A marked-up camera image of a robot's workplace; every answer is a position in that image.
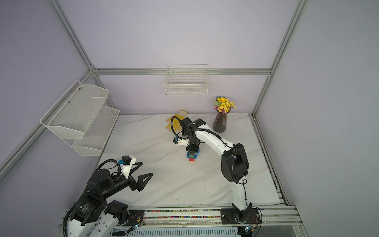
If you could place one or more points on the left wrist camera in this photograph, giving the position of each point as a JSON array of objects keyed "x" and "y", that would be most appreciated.
[{"x": 126, "y": 163}]

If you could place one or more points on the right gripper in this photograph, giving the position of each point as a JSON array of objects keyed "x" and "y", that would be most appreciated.
[{"x": 191, "y": 149}]

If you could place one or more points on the white wire wall basket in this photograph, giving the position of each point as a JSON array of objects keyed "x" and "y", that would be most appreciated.
[{"x": 186, "y": 79}]

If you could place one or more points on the white two-tier mesh shelf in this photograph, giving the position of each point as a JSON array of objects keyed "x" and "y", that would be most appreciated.
[{"x": 82, "y": 119}]

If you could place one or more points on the yellow flower bouquet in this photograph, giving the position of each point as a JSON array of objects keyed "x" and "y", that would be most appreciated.
[{"x": 223, "y": 105}]

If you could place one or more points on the yellow work glove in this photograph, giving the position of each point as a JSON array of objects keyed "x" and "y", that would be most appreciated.
[{"x": 174, "y": 121}]

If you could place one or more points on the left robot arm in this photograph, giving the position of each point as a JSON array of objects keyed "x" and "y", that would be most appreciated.
[{"x": 92, "y": 215}]

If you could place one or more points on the dark glass vase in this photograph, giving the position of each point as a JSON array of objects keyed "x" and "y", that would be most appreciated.
[{"x": 220, "y": 123}]

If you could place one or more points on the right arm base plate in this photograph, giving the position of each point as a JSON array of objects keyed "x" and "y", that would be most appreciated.
[{"x": 235, "y": 216}]

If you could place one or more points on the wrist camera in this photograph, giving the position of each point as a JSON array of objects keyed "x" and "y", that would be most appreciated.
[
  {"x": 180, "y": 142},
  {"x": 126, "y": 163}
]

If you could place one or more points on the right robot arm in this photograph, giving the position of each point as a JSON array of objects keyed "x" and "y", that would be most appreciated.
[{"x": 234, "y": 166}]

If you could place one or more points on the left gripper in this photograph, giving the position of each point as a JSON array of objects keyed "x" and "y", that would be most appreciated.
[{"x": 139, "y": 185}]

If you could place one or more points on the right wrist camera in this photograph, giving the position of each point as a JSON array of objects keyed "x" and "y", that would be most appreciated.
[{"x": 180, "y": 142}]

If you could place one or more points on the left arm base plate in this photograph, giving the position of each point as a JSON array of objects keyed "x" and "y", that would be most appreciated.
[{"x": 135, "y": 216}]

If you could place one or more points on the aluminium front rail frame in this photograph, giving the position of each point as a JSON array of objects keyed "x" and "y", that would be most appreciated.
[{"x": 277, "y": 221}]

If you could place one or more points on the light blue lego brick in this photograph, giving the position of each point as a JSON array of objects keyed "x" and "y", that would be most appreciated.
[{"x": 193, "y": 156}]

